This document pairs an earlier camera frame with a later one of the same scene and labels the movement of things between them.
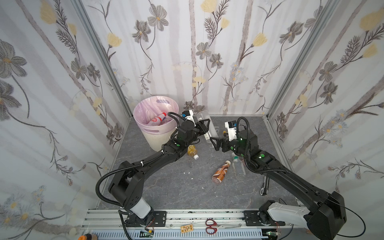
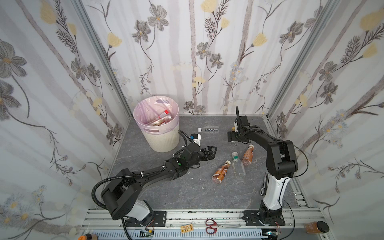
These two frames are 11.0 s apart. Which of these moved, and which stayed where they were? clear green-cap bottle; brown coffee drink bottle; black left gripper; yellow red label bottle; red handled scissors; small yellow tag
Moved: black left gripper; yellow red label bottle
Stayed: small yellow tag; brown coffee drink bottle; red handled scissors; clear green-cap bottle
